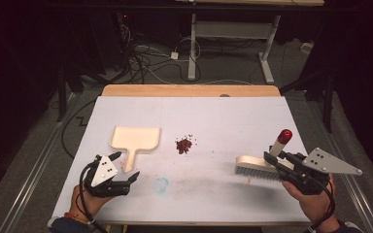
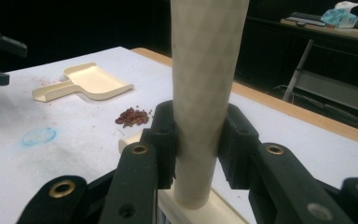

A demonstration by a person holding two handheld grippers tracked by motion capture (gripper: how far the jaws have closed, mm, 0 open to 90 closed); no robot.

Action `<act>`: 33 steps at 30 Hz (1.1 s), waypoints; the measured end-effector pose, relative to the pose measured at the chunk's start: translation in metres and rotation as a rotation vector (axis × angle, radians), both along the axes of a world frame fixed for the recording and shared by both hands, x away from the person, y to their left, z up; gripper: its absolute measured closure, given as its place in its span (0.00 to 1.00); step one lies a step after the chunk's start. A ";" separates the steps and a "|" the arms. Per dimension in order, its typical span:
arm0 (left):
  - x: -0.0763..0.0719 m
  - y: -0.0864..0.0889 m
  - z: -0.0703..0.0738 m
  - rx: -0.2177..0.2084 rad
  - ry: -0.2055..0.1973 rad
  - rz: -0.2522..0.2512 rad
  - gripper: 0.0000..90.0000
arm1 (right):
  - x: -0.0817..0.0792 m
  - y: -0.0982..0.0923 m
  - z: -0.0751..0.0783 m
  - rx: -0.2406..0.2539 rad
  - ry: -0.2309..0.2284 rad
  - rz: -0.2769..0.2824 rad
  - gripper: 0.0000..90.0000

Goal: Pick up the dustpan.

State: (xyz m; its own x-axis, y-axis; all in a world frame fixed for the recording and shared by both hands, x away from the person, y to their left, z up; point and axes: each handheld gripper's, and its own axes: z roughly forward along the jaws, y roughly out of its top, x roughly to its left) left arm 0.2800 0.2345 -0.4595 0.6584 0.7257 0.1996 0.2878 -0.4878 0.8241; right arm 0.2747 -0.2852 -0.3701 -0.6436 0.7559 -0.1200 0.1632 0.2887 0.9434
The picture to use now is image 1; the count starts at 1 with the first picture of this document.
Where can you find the person's right hand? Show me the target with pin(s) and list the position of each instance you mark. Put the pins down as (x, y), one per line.
(315, 207)

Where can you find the black metal stand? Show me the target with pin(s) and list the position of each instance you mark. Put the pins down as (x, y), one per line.
(327, 97)
(61, 93)

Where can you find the white table cover sheet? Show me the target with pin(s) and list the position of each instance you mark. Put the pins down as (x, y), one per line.
(213, 119)

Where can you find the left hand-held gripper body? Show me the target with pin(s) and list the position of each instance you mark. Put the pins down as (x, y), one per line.
(105, 189)

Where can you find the cream plastic dustpan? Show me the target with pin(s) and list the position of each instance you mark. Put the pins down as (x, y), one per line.
(136, 139)

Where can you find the wooden table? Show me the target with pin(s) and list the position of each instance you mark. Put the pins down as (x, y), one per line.
(175, 90)

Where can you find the person's left hand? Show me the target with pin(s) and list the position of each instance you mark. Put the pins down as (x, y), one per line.
(85, 204)

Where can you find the white power adapter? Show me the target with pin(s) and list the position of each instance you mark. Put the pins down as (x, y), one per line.
(174, 55)

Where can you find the white power strip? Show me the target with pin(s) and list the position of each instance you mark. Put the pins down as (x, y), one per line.
(306, 48)

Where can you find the white metal desk frame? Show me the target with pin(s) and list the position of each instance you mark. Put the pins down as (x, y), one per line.
(233, 29)

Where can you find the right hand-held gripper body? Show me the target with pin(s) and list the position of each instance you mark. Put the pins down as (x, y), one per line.
(307, 178)

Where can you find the pile of red beans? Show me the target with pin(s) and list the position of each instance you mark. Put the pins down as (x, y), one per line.
(184, 146)

